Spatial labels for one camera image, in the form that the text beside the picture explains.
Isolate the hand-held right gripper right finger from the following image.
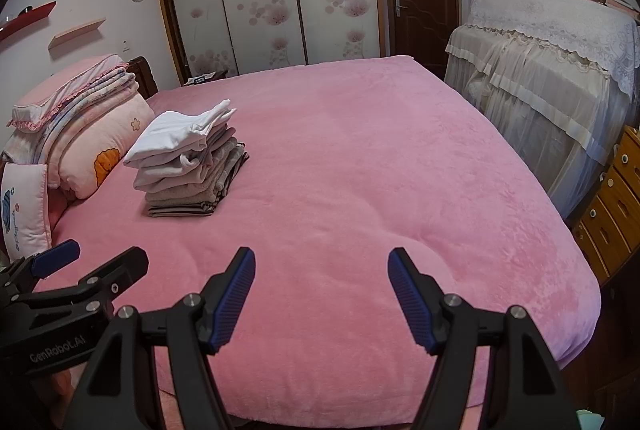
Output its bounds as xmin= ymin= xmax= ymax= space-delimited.
xmin=387 ymin=247 xmax=581 ymax=430

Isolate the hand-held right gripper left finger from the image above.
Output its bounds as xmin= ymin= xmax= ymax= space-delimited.
xmin=60 ymin=246 xmax=257 ymax=430

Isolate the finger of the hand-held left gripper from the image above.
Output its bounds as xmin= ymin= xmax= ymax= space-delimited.
xmin=75 ymin=246 xmax=150 ymax=311
xmin=0 ymin=239 xmax=82 ymax=305

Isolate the white printed sweatshirt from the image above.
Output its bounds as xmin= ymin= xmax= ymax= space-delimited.
xmin=122 ymin=98 xmax=237 ymax=168

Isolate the stack of folded grey clothes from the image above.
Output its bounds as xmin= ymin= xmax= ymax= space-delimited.
xmin=132 ymin=125 xmax=249 ymax=218

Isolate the white pink cushion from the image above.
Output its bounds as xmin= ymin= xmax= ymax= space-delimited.
xmin=0 ymin=162 xmax=53 ymax=261

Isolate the pink bed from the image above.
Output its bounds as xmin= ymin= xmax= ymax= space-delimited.
xmin=32 ymin=54 xmax=601 ymax=423

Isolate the folded striped blanket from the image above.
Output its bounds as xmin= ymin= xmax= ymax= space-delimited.
xmin=5 ymin=70 xmax=141 ymax=161

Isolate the dark wooden headboard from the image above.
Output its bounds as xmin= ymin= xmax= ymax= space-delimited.
xmin=125 ymin=56 xmax=160 ymax=99

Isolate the nightstand with papers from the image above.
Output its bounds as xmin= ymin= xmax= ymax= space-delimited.
xmin=182 ymin=68 xmax=228 ymax=86

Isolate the wooden drawer cabinet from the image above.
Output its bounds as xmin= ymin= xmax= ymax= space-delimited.
xmin=572 ymin=126 xmax=640 ymax=283

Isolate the lace covered piano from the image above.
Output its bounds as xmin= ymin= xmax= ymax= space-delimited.
xmin=445 ymin=0 xmax=640 ymax=221

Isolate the pink wall shelf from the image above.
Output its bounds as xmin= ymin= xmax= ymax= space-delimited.
xmin=47 ymin=17 xmax=107 ymax=52

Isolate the red wall shelf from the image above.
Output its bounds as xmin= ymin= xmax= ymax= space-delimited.
xmin=0 ymin=0 xmax=57 ymax=41

